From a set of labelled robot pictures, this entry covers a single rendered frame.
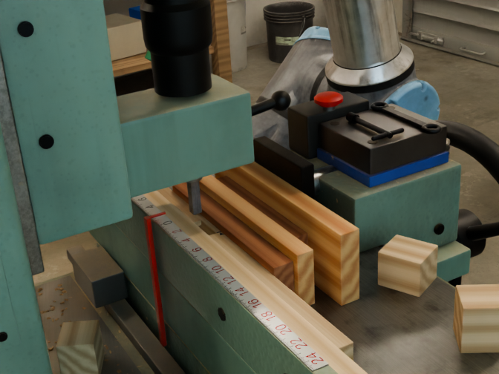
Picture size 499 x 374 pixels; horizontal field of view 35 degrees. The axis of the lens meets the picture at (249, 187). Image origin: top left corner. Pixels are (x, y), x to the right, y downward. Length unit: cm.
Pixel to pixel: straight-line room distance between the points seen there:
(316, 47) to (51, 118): 94
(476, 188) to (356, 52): 174
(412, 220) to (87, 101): 36
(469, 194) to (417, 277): 224
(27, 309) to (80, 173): 11
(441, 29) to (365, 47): 335
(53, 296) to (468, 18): 375
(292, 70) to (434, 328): 89
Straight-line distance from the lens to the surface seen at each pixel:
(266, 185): 76
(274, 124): 146
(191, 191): 75
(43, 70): 59
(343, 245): 67
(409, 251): 72
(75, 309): 92
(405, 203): 79
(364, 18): 128
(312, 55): 149
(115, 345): 85
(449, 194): 83
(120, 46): 385
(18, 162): 60
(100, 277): 88
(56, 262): 266
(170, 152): 69
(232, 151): 72
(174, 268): 73
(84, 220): 64
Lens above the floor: 130
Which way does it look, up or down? 26 degrees down
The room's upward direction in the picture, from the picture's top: 4 degrees counter-clockwise
